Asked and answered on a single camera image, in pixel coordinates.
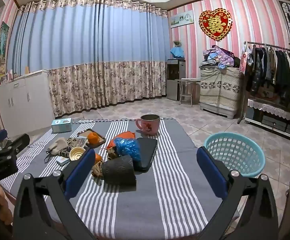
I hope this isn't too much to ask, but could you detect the beige face mask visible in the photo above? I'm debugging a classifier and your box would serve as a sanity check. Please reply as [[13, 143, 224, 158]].
[[46, 139, 69, 163]]

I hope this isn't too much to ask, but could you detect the light blue plastic basket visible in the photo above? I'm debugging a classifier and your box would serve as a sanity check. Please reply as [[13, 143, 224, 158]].
[[204, 132, 265, 178]]

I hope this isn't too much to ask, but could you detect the landscape wall picture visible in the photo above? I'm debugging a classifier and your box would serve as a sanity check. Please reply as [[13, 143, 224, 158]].
[[170, 10, 194, 28]]

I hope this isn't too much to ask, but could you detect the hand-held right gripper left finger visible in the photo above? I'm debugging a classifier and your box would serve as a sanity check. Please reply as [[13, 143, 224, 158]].
[[12, 148, 97, 240]]

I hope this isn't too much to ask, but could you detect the person's left forearm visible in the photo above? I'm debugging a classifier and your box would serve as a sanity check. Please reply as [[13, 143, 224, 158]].
[[0, 187, 14, 227]]

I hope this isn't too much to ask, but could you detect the blue cloth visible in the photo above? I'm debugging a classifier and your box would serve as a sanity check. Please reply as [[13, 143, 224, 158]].
[[170, 47, 185, 58]]

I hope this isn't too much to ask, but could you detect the floral cloth covered dresser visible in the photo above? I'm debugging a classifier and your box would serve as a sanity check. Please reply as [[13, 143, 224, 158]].
[[199, 66, 244, 120]]

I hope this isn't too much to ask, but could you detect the pile of folded clothes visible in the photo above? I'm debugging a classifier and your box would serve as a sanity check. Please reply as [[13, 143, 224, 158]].
[[200, 45, 241, 70]]

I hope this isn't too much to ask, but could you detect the blue and floral curtain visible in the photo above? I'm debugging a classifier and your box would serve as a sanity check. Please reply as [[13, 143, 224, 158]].
[[9, 0, 169, 118]]

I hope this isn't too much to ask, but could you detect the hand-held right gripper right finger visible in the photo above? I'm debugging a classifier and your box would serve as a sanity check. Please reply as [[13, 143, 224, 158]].
[[196, 146, 279, 240]]

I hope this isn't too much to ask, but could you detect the white cabinet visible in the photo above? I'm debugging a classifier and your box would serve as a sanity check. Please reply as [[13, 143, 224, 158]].
[[0, 70, 55, 133]]

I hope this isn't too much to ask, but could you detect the small metal stool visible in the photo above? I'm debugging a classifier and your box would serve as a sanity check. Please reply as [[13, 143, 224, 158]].
[[175, 78, 201, 107]]

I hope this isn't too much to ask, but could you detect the dark grey flat pouch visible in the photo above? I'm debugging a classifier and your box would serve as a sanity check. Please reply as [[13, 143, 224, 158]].
[[132, 137, 158, 172]]

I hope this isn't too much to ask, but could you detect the orange plastic bag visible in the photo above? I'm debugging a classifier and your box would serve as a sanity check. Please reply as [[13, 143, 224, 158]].
[[107, 131, 137, 150]]

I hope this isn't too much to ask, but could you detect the metal clothes rack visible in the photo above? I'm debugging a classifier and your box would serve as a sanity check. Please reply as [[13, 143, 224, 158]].
[[237, 41, 290, 143]]

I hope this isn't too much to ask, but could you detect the brown cardboard tray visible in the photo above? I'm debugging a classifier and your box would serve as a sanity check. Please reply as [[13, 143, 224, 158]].
[[77, 129, 107, 148]]

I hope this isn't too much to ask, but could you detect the row of hanging clothes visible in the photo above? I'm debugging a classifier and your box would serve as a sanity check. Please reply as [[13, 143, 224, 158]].
[[241, 44, 290, 105]]

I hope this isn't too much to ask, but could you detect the red gold heart decoration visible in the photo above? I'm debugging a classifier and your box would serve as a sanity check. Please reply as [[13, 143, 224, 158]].
[[199, 9, 233, 41]]

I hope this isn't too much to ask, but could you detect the black ribbed paper cup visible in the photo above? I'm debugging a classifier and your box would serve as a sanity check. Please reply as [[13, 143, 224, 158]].
[[102, 154, 137, 186]]

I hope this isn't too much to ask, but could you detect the large orange peel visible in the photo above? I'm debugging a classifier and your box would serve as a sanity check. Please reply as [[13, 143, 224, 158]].
[[87, 132, 99, 145]]

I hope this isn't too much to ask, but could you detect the white lace shelf cloth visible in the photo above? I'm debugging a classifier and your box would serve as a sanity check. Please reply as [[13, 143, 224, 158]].
[[247, 99, 290, 125]]

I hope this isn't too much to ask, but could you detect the grey striped sheet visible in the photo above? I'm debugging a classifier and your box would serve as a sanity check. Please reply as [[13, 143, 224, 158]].
[[0, 119, 238, 240]]

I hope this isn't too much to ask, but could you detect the pink mug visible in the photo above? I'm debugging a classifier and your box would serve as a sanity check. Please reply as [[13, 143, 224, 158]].
[[135, 114, 160, 136]]

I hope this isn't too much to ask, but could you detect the light blue card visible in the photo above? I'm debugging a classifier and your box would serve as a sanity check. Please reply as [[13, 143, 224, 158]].
[[56, 156, 71, 166]]

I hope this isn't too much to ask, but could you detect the patterned snack packet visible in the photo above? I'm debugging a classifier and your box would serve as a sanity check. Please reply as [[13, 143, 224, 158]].
[[66, 136, 88, 149]]

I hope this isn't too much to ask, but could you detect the colourful wall poster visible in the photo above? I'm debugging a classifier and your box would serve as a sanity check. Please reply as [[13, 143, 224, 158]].
[[0, 21, 11, 87]]

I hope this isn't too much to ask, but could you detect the blue plastic bag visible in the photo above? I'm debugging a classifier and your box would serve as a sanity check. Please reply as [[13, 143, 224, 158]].
[[114, 137, 142, 162]]

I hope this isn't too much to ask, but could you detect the grey water dispenser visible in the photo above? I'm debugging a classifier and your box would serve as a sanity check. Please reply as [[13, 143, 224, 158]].
[[166, 59, 186, 101]]

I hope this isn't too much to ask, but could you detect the cream ribbed cup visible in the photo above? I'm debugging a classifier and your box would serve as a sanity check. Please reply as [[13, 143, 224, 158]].
[[69, 147, 86, 161]]

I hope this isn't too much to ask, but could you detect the teal tissue box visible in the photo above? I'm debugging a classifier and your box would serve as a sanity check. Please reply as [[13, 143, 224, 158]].
[[51, 118, 72, 133]]

